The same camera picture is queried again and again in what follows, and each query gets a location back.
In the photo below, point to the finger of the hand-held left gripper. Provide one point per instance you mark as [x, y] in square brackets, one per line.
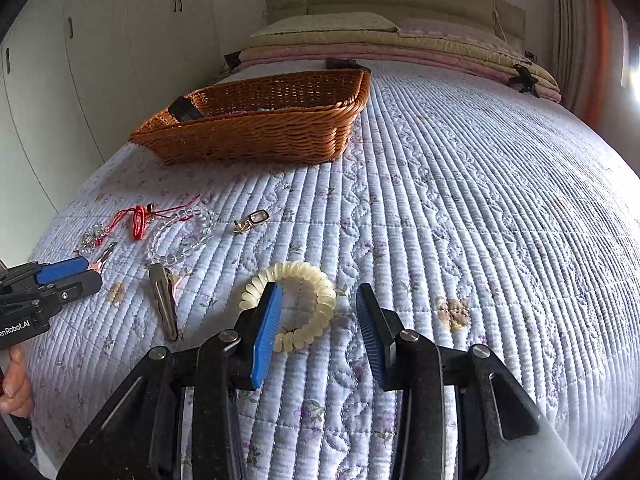
[75, 289]
[62, 270]

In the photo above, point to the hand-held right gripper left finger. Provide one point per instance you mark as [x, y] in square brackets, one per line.
[265, 332]

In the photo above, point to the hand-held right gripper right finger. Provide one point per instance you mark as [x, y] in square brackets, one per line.
[372, 332]

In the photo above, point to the pink snap hair clip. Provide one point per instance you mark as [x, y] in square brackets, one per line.
[107, 252]

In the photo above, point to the bronze duckbill hair clip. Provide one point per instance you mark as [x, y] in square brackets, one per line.
[162, 300]

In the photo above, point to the gold pendant charm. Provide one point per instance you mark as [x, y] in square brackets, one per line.
[258, 217]

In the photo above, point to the brown wicker basket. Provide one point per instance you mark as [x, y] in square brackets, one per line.
[250, 135]

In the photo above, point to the person's left hand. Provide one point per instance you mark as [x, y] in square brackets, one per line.
[15, 385]

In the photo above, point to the black hair claw clip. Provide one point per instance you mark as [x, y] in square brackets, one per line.
[182, 109]

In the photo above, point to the white wardrobe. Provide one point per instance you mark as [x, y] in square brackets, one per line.
[125, 35]

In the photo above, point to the black bag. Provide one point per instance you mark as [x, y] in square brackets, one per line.
[232, 61]

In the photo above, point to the folded beige blanket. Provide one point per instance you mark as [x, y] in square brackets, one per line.
[450, 50]

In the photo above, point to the small black tripod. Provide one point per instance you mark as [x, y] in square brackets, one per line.
[526, 77]

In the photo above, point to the cream pillow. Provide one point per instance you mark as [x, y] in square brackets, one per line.
[320, 25]

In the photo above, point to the orange curtain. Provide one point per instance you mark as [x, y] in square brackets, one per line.
[602, 60]

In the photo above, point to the grey curtain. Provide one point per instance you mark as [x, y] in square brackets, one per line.
[570, 20]

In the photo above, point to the window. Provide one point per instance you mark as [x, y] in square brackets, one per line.
[631, 50]

